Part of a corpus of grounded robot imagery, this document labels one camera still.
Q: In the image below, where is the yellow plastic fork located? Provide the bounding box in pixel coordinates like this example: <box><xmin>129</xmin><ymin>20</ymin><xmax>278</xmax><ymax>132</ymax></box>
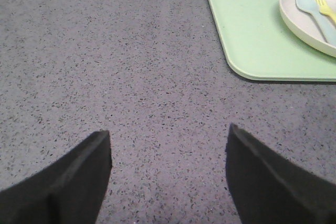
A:
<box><xmin>315</xmin><ymin>0</ymin><xmax>336</xmax><ymax>24</ymax></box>

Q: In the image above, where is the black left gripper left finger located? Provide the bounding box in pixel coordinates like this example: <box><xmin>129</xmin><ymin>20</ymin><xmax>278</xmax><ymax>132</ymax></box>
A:
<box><xmin>1</xmin><ymin>131</ymin><xmax>112</xmax><ymax>223</ymax></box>

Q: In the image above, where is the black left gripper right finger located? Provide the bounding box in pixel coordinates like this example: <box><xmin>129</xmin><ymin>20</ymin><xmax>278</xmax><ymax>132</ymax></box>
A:
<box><xmin>226</xmin><ymin>124</ymin><xmax>335</xmax><ymax>223</ymax></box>

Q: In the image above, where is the beige round plate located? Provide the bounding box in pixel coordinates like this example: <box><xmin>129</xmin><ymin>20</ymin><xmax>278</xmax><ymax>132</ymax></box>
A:
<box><xmin>279</xmin><ymin>0</ymin><xmax>335</xmax><ymax>57</ymax></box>

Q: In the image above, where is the light green plastic tray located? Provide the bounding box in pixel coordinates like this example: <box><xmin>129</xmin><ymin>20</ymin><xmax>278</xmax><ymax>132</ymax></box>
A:
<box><xmin>208</xmin><ymin>0</ymin><xmax>335</xmax><ymax>82</ymax></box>

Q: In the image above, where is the light blue plastic spoon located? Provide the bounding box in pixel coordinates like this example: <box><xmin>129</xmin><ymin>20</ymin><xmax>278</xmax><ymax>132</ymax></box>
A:
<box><xmin>296</xmin><ymin>0</ymin><xmax>335</xmax><ymax>46</ymax></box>

